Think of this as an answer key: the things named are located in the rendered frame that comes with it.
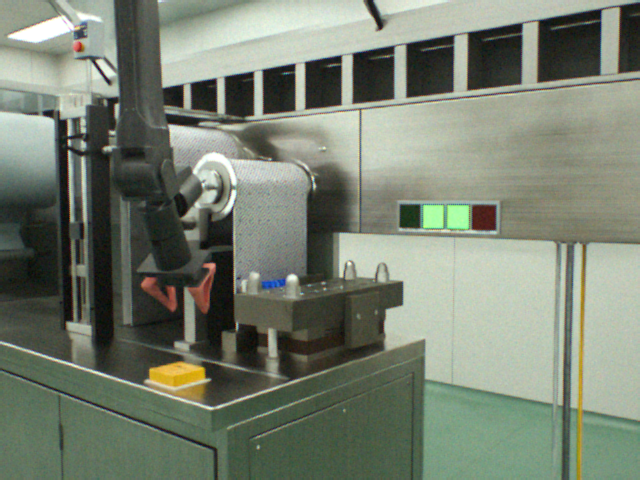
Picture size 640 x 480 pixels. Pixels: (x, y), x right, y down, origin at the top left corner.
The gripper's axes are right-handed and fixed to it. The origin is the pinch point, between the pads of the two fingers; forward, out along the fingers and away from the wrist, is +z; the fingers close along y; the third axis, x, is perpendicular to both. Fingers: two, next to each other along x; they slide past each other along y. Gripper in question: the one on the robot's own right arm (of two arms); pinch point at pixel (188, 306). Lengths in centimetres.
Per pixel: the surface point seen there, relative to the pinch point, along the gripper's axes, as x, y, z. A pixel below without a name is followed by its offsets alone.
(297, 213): -50, -1, 12
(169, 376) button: 4.9, 4.9, 11.8
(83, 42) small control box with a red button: -77, 61, -26
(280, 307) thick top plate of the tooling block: -16.9, -7.9, 13.3
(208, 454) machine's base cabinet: 13.3, -3.9, 20.2
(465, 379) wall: -219, -21, 233
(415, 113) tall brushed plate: -64, -29, -6
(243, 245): -32.8, 5.3, 9.7
